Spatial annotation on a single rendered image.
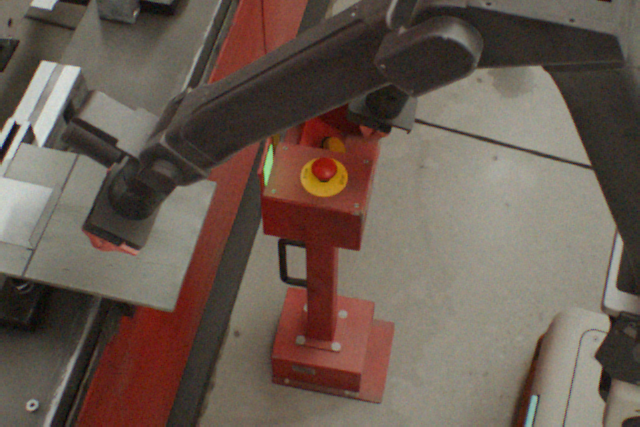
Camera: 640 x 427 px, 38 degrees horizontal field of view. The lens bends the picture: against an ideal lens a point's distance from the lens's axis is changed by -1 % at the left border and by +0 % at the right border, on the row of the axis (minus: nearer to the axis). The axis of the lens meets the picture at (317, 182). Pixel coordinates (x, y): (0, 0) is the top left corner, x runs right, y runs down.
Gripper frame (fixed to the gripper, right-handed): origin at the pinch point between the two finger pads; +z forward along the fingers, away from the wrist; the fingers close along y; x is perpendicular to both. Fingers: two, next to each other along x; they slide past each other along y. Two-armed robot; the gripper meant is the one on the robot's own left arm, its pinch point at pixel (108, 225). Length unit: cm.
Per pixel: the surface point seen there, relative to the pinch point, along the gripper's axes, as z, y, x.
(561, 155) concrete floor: 57, -102, 108
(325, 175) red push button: 9.6, -27.7, 28.1
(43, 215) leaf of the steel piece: 5.4, -0.3, -6.9
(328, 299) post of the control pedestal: 52, -32, 52
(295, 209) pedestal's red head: 15.8, -23.8, 27.3
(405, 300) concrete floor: 73, -51, 80
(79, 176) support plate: 6.3, -7.6, -4.9
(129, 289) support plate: 0.8, 5.9, 5.2
